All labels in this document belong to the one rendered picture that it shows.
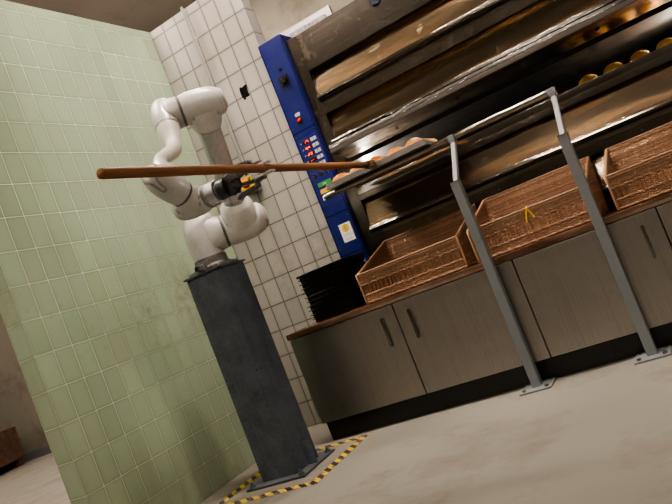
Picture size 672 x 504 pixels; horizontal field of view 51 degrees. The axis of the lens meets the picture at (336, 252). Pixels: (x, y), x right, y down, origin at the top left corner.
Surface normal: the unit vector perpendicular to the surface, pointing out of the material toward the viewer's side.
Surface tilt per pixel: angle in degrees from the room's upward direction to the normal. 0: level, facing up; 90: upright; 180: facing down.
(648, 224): 90
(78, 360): 90
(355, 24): 90
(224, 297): 90
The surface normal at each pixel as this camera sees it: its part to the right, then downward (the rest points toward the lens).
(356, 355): -0.44, 0.13
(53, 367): 0.82, -0.35
